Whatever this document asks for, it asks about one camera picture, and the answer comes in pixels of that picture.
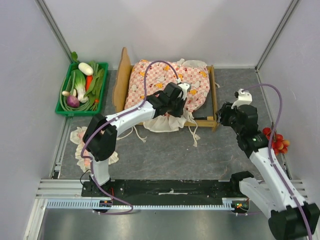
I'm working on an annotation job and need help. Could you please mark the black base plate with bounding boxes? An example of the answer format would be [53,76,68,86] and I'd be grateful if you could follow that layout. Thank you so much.
[81,178,261,203]

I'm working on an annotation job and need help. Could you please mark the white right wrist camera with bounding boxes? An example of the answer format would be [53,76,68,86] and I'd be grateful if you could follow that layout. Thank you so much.
[231,88,253,109]

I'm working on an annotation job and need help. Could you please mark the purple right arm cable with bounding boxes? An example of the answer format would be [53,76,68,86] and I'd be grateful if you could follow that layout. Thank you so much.
[233,83,315,240]

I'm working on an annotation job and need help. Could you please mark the white toy radish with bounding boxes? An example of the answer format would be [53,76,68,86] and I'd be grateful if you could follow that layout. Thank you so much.
[78,62,94,76]

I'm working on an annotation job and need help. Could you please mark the green toy bok choy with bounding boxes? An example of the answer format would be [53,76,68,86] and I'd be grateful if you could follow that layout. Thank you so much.
[70,69,89,104]

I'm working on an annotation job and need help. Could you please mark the green toy leafy vegetable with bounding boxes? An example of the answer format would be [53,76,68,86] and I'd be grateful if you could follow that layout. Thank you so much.
[85,61,105,101]

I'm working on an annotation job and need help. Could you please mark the grey slotted cable duct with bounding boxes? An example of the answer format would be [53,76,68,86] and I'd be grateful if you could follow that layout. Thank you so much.
[46,199,236,211]

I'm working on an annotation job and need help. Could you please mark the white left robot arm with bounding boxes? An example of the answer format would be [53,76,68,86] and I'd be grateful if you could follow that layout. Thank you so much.
[83,82,191,197]

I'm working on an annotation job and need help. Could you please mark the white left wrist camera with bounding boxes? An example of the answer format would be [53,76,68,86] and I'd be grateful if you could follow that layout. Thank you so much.
[176,78,192,100]

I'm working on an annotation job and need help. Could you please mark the grey fabric bed sling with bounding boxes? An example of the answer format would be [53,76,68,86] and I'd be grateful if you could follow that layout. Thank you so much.
[192,99,214,120]

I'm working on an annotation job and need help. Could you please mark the toy mushroom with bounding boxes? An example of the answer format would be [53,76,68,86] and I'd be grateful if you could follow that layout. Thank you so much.
[61,90,70,97]

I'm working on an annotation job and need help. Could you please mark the orange toy carrot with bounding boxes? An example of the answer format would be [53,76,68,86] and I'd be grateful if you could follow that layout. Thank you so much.
[85,75,93,91]

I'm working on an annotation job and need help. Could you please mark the green toy long beans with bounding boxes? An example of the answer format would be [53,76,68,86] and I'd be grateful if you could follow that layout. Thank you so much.
[58,69,104,113]

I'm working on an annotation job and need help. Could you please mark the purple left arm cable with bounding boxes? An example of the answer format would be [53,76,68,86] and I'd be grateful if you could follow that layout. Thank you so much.
[81,60,182,215]

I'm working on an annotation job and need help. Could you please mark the purple toy onion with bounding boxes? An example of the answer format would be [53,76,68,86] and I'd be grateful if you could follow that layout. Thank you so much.
[66,95,80,108]

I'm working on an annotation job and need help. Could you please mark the pink checkered duck mattress cover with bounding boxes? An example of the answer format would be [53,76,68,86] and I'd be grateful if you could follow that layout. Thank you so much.
[116,58,221,147]

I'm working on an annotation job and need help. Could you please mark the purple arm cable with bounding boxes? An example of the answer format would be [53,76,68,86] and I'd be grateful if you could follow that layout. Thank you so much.
[81,60,182,215]
[233,83,315,240]

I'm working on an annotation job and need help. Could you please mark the pink frilled pillow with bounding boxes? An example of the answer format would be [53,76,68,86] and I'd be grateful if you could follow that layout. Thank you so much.
[69,126,120,173]

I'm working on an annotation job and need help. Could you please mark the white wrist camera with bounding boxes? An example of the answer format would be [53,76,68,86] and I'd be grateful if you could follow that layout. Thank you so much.
[176,78,192,100]
[231,88,253,109]

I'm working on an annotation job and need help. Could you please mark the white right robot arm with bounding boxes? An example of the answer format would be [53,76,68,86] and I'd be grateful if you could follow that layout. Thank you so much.
[216,102,320,240]

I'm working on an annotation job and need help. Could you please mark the wooden pet bed frame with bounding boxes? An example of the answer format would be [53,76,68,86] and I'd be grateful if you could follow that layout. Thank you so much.
[112,47,219,132]

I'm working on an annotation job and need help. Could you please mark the green plastic crate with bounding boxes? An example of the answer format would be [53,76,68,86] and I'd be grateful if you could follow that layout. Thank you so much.
[55,62,109,117]

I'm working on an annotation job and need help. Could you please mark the red toy cherry bunch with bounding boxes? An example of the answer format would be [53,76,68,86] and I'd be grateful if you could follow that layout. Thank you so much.
[262,124,290,156]

